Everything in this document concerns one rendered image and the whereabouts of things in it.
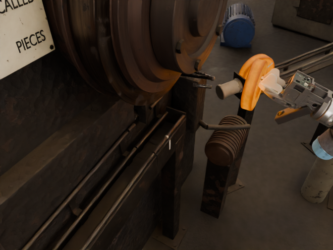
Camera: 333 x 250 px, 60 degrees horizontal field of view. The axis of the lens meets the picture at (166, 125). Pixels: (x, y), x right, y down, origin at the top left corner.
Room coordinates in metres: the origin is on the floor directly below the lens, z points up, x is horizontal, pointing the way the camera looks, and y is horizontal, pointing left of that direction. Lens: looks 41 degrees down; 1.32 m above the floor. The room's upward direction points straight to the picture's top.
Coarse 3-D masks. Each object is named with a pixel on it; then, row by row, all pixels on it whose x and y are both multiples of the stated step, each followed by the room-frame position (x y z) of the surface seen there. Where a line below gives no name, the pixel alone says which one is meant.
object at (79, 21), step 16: (80, 0) 0.46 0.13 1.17; (96, 0) 0.44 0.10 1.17; (80, 16) 0.45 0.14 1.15; (96, 16) 0.43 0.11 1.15; (80, 32) 0.45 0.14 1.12; (96, 32) 0.43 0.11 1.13; (80, 48) 0.46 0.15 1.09; (96, 48) 0.43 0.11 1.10; (112, 48) 0.46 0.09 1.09; (96, 64) 0.45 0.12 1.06; (112, 64) 0.45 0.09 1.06; (96, 80) 0.48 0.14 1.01; (112, 80) 0.45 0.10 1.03; (176, 80) 0.67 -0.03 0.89; (128, 96) 0.48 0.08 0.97; (144, 96) 0.53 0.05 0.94; (160, 96) 0.59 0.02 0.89
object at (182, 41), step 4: (220, 28) 0.66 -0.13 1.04; (216, 32) 0.66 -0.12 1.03; (220, 32) 0.66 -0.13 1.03; (180, 40) 0.49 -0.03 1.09; (180, 44) 0.48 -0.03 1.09; (184, 44) 0.49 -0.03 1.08; (176, 48) 0.48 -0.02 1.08; (180, 48) 0.48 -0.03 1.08; (184, 48) 0.49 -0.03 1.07; (180, 52) 0.48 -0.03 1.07; (200, 60) 0.57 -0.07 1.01; (196, 64) 0.56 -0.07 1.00; (200, 64) 0.56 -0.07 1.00; (196, 68) 0.55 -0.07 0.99
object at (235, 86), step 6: (222, 84) 0.95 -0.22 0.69; (228, 84) 0.94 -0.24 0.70; (234, 84) 0.94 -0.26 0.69; (240, 84) 0.95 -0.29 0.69; (216, 90) 0.95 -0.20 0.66; (222, 90) 0.91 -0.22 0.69; (228, 90) 0.92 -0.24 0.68; (234, 90) 0.93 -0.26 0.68; (240, 90) 0.94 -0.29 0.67; (222, 96) 0.91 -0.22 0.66; (228, 96) 0.93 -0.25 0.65
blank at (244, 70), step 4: (256, 56) 1.00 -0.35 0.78; (260, 56) 1.00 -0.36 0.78; (264, 56) 1.00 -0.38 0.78; (248, 60) 1.00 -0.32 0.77; (252, 60) 0.99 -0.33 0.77; (264, 60) 1.00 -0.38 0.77; (268, 60) 1.00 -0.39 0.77; (272, 60) 1.01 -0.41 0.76; (244, 64) 0.99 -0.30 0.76; (248, 64) 0.98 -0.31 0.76; (268, 64) 1.01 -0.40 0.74; (272, 64) 1.02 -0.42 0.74; (244, 68) 0.98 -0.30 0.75; (248, 68) 0.97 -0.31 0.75; (268, 68) 1.01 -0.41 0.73; (272, 68) 1.02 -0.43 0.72; (240, 72) 0.98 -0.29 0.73; (244, 72) 0.96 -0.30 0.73; (244, 76) 0.96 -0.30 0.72
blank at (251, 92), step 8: (256, 64) 0.73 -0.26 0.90; (264, 64) 0.74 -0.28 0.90; (248, 72) 0.72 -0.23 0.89; (256, 72) 0.71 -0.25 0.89; (264, 72) 0.76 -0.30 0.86; (248, 80) 0.70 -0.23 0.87; (256, 80) 0.69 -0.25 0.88; (248, 88) 0.68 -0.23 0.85; (256, 88) 0.69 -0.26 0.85; (248, 96) 0.68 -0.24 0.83; (256, 96) 0.73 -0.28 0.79; (248, 104) 0.67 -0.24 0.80
